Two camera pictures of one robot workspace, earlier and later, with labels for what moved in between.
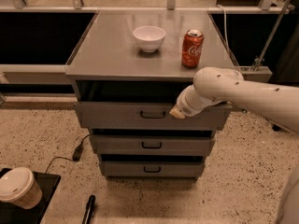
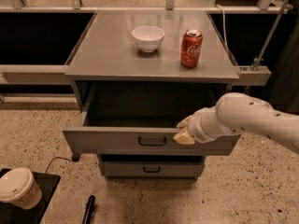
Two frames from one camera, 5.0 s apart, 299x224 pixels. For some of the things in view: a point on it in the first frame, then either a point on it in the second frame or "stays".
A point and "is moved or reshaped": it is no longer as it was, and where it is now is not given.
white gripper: [186, 105] to [197, 129]
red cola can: [192, 50] stays
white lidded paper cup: [19, 187] stays
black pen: [90, 206] stays
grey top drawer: [145, 116] is moved or reshaped
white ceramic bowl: [149, 37] stays
